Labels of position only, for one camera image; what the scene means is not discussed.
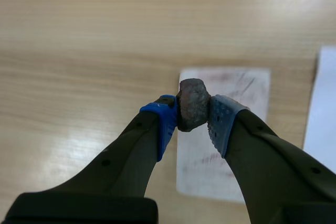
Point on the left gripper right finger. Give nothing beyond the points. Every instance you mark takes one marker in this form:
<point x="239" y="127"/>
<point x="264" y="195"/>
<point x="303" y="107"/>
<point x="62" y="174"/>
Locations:
<point x="262" y="161"/>

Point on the white sheet of paper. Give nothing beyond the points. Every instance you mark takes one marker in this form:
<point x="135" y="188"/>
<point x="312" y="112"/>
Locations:
<point x="323" y="108"/>

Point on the small white tile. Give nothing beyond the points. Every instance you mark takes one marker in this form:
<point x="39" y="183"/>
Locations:
<point x="199" y="169"/>

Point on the dark grey mineral stone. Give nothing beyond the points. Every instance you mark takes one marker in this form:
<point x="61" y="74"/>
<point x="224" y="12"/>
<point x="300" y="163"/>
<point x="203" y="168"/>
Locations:
<point x="193" y="103"/>

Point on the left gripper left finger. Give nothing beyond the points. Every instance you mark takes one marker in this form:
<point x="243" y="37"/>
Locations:
<point x="126" y="155"/>

